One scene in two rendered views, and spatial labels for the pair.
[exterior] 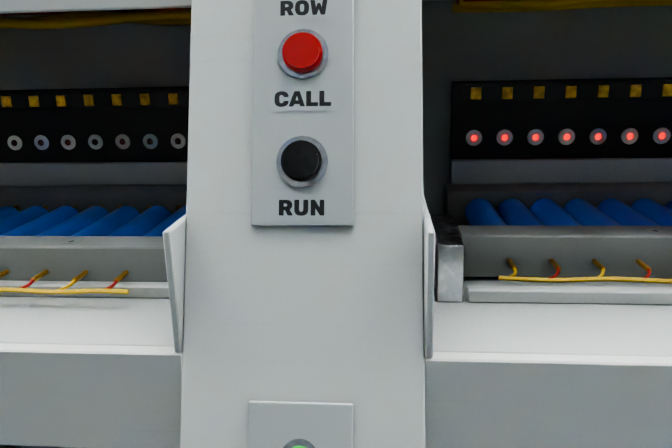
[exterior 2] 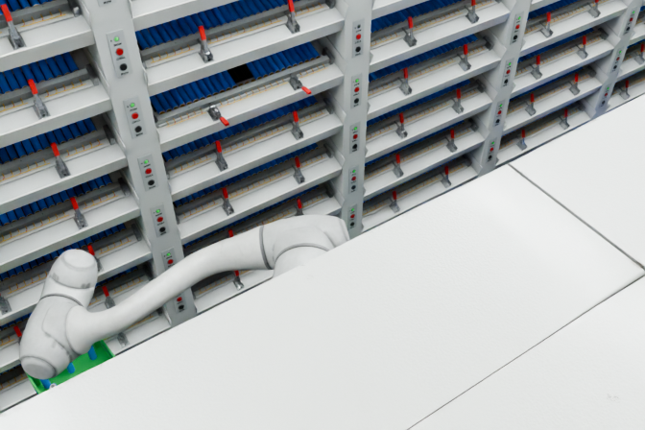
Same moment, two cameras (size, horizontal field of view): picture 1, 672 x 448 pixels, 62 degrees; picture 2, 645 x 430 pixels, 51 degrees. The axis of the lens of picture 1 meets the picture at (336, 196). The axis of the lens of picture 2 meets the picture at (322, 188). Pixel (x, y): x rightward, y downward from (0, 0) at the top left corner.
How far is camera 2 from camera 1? 1.99 m
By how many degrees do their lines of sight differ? 58
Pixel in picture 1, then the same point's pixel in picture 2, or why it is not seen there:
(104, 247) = (320, 61)
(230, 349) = (349, 72)
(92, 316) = (324, 73)
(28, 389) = (324, 84)
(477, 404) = (372, 67)
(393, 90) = (367, 36)
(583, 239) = (378, 35)
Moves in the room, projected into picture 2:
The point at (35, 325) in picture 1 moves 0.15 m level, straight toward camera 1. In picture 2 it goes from (321, 77) to (367, 88)
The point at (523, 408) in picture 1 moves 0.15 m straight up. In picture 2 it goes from (377, 65) to (379, 23)
